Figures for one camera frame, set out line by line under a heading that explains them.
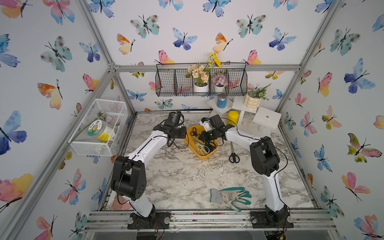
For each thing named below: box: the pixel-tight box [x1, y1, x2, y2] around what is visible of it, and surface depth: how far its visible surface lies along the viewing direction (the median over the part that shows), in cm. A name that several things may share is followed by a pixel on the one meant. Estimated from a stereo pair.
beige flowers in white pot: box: [185, 64, 210, 93], surface depth 84 cm
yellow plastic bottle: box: [227, 110, 239, 127], surface depth 106 cm
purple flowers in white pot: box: [212, 73, 229, 93], surface depth 91 cm
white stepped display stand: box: [207, 96, 282, 136], surface depth 100 cm
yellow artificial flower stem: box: [209, 52, 223, 69], surface depth 84 cm
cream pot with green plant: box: [244, 83, 272, 109], surface depth 90 cm
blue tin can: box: [216, 94, 228, 109], surface depth 101 cm
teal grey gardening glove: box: [210, 187, 252, 212], surface depth 82 cm
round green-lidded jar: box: [88, 119, 115, 138], surface depth 65 cm
